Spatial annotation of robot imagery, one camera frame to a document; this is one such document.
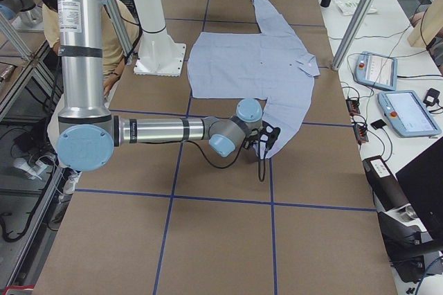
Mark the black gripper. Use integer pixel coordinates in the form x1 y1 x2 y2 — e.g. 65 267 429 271
243 121 281 152

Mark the blue striped button shirt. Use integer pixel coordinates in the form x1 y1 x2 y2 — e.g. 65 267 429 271
187 0 320 158

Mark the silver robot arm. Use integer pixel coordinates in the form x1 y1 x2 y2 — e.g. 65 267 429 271
55 0 264 172

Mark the black monitor on arm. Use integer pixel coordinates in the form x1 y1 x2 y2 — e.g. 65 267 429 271
396 139 443 239

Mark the far teach pendant tablet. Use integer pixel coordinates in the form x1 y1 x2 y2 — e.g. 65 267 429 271
353 51 398 91

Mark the teach pendant tablet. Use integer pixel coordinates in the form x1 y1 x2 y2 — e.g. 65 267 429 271
353 51 398 91
377 90 442 138

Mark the black box with label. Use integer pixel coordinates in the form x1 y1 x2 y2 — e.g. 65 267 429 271
362 156 410 211

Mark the near teach pendant tablet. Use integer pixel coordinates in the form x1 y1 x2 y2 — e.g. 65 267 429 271
377 90 442 138

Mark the white plastic bag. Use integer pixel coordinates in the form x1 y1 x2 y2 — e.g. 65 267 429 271
333 0 360 16

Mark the seated person in beige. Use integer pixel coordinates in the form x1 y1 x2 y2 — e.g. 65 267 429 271
42 0 125 100

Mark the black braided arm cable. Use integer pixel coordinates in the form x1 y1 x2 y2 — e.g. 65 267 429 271
193 128 274 182

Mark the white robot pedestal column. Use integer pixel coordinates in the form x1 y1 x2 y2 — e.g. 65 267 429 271
134 0 186 77

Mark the grey aluminium frame post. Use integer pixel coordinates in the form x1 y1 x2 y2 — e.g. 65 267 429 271
331 0 374 71

